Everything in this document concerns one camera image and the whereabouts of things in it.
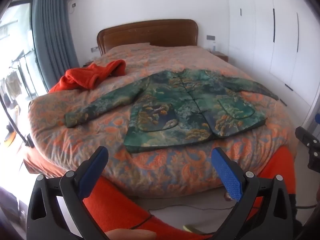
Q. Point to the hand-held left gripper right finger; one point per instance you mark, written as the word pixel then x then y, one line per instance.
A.
pixel 227 175

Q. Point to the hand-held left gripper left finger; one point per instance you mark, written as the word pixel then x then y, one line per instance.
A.
pixel 92 170

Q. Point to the green floral padded jacket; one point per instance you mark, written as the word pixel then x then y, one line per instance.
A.
pixel 175 110

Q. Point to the clothes drying rack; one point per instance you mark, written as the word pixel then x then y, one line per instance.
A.
pixel 15 77

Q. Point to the person's left hand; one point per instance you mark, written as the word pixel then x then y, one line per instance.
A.
pixel 130 235

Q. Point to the blue container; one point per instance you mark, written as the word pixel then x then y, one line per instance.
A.
pixel 316 122

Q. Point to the orange paisley quilt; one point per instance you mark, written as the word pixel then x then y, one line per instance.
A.
pixel 162 170

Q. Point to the yellow-green object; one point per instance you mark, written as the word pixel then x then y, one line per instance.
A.
pixel 190 229

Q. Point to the orange fleece garment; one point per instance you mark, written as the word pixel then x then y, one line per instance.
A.
pixel 82 76

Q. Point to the wooden nightstand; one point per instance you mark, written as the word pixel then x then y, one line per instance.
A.
pixel 220 55

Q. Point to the white wardrobe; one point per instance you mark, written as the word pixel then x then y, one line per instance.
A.
pixel 272 37

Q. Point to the grey-blue curtain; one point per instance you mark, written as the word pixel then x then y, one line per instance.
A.
pixel 55 37

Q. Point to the wooden headboard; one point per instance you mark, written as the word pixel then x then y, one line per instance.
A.
pixel 150 33

